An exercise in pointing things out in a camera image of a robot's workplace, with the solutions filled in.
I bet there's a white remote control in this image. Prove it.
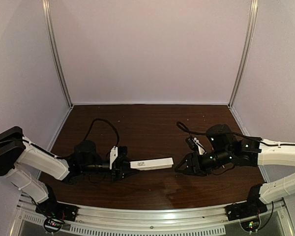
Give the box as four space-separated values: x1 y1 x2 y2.
130 157 174 171

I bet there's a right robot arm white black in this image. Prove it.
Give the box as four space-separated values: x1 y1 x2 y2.
175 121 295 205

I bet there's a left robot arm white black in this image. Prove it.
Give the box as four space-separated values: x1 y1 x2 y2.
0 126 138 205

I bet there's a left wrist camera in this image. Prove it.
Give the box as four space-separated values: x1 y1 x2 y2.
109 146 128 170

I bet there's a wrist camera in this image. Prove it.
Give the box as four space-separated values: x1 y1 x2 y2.
185 137 206 155
109 146 128 170

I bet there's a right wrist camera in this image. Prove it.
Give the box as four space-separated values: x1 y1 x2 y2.
185 137 206 155

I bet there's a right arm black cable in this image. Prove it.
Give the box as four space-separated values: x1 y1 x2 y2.
176 121 264 146

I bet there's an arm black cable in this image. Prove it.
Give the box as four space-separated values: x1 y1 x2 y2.
85 118 121 148
176 121 264 146

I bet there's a front aluminium rail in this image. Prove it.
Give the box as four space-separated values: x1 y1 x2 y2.
14 204 286 236

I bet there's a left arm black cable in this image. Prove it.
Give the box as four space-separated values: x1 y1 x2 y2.
85 118 121 148

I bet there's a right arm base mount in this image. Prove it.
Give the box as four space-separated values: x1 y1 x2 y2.
225 191 267 221

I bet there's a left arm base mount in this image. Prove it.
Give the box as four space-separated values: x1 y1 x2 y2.
35 193 79 222

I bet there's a right aluminium frame post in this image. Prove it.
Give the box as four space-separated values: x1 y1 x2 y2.
228 0 259 109

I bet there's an aluminium frame post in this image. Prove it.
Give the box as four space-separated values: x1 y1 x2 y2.
228 0 259 109
42 0 73 108

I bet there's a left aluminium frame post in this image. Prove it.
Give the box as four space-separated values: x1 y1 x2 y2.
42 0 73 108

